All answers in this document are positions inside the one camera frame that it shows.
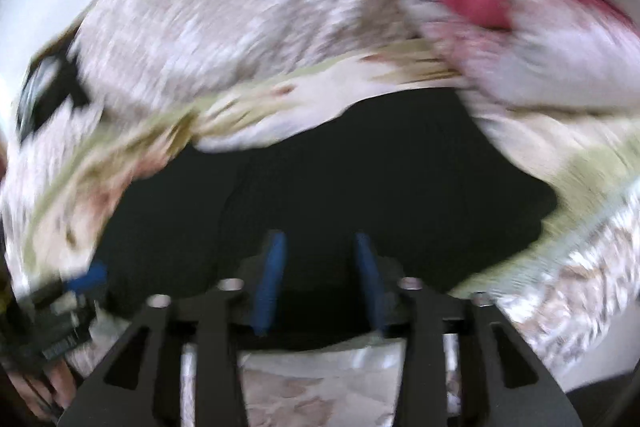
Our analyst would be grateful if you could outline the dark clothes pile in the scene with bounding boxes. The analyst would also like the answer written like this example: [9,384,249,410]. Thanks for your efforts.
[16,26,90,143]

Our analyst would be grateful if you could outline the person left hand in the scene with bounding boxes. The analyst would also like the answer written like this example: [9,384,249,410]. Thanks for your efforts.
[9,359,77,421]

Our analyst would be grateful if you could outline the black pants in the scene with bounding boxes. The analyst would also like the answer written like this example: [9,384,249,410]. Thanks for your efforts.
[94,89,558,350]

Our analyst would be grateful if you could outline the fleece floral blanket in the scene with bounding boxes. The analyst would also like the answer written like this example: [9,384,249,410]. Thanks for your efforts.
[1,40,639,375]

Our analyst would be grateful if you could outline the pink floral comforter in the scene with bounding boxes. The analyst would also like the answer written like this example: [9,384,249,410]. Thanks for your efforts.
[389,0,640,113]

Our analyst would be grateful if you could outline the quilted beige bedspread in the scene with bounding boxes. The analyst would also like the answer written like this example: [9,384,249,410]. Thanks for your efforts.
[0,0,426,228]

